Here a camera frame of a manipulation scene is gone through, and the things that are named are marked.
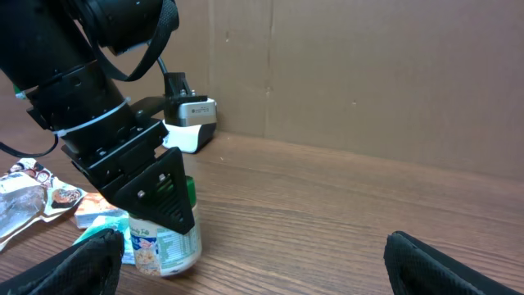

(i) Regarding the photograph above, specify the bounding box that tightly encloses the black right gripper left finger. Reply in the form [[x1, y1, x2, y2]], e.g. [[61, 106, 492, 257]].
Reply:
[[1, 229, 124, 295]]

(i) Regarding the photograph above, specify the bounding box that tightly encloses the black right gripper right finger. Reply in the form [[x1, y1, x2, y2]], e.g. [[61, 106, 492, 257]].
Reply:
[[383, 231, 520, 295]]

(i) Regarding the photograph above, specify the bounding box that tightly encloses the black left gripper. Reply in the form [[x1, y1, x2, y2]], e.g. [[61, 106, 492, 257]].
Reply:
[[61, 96, 195, 234]]

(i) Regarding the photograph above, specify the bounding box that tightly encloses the teal tissue pack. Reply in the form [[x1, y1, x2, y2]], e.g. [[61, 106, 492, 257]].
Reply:
[[73, 212, 137, 266]]

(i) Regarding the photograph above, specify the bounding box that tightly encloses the green lid jar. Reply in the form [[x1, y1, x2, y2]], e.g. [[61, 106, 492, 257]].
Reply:
[[129, 176, 203, 277]]

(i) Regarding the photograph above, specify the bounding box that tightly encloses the orange tissue pack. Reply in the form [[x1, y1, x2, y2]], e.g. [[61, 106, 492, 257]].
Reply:
[[75, 193, 125, 229]]

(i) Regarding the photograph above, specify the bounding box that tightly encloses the brown snack bag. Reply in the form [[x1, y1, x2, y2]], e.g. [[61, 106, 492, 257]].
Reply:
[[1, 158, 87, 248]]

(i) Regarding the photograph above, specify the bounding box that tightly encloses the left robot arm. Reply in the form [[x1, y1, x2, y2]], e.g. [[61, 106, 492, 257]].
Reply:
[[1, 0, 198, 234]]

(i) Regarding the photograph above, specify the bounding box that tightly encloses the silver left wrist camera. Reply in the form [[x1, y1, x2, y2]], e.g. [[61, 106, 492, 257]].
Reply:
[[164, 72, 217, 127]]

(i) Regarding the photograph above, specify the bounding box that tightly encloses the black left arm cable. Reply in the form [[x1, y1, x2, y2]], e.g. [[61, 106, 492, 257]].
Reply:
[[0, 133, 60, 159]]

